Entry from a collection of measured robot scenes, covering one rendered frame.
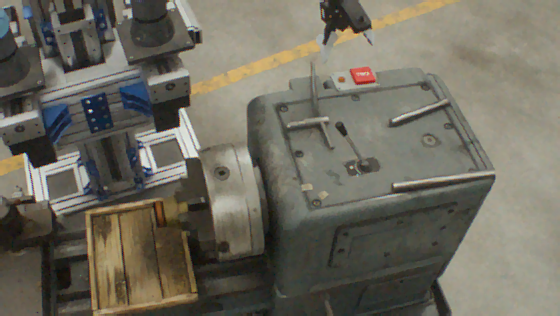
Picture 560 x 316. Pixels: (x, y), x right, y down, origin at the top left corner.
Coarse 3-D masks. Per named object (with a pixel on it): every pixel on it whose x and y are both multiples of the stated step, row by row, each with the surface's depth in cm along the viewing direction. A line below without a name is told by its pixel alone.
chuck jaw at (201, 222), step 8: (184, 216) 152; (192, 216) 152; (200, 216) 152; (208, 216) 152; (184, 224) 151; (192, 224) 150; (200, 224) 150; (208, 224) 150; (192, 232) 150; (200, 232) 148; (208, 232) 148; (200, 240) 146; (208, 240) 147; (208, 248) 149; (224, 248) 148
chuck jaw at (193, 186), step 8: (192, 160) 152; (200, 160) 153; (192, 168) 153; (200, 168) 153; (184, 176) 155; (192, 176) 153; (200, 176) 154; (184, 184) 153; (192, 184) 154; (200, 184) 154; (176, 192) 153; (184, 192) 154; (192, 192) 154; (200, 192) 155
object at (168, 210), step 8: (168, 200) 153; (176, 200) 153; (184, 200) 155; (160, 208) 152; (168, 208) 152; (176, 208) 152; (184, 208) 154; (160, 216) 152; (168, 216) 152; (176, 216) 152; (160, 224) 153; (168, 224) 153; (176, 224) 154
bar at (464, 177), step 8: (440, 176) 142; (448, 176) 142; (456, 176) 142; (464, 176) 143; (472, 176) 143; (480, 176) 143; (488, 176) 144; (392, 184) 141; (400, 184) 140; (408, 184) 140; (416, 184) 141; (424, 184) 141; (432, 184) 141; (440, 184) 142
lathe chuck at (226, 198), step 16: (224, 144) 157; (208, 160) 148; (224, 160) 148; (208, 176) 145; (240, 176) 145; (208, 192) 143; (224, 192) 143; (240, 192) 144; (224, 208) 143; (240, 208) 144; (224, 224) 143; (240, 224) 144; (224, 240) 145; (240, 240) 147; (224, 256) 150; (240, 256) 153
